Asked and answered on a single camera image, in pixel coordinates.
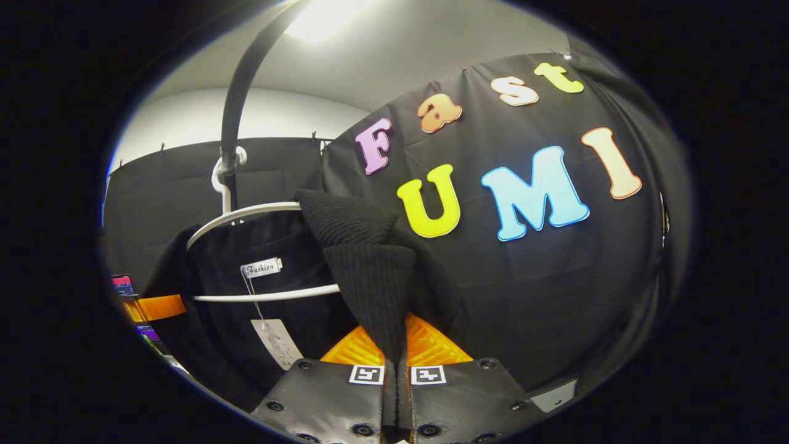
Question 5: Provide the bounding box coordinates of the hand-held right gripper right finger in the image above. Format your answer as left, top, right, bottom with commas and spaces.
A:
399, 311, 550, 444

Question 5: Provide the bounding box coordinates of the white clothes hanger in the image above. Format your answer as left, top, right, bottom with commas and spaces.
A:
186, 147, 341, 303

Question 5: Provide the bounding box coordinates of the lit monitor screen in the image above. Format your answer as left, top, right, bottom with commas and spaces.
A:
110, 273, 164, 346

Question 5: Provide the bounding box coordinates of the black backdrop cloth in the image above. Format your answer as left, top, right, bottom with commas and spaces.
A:
102, 37, 691, 395

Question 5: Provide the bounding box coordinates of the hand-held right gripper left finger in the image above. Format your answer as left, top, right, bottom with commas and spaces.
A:
250, 325, 396, 444

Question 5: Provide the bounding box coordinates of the black jacket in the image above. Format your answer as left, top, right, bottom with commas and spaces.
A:
142, 188, 460, 411

